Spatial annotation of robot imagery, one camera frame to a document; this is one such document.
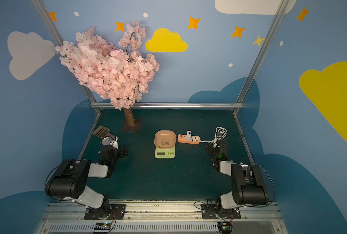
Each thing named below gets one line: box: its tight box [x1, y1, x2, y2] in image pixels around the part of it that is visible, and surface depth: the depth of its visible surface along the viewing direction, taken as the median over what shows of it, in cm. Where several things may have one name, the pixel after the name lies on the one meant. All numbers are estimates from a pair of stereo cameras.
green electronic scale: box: [154, 144, 176, 159], surface depth 97 cm
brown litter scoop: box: [92, 125, 116, 139], surface depth 109 cm
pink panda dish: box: [154, 130, 176, 149], surface depth 101 cm
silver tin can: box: [101, 136, 111, 146], surface depth 99 cm
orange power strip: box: [177, 134, 201, 145], surface depth 103 cm
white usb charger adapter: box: [186, 130, 192, 141], surface depth 100 cm
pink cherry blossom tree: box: [55, 21, 160, 128], surface depth 71 cm
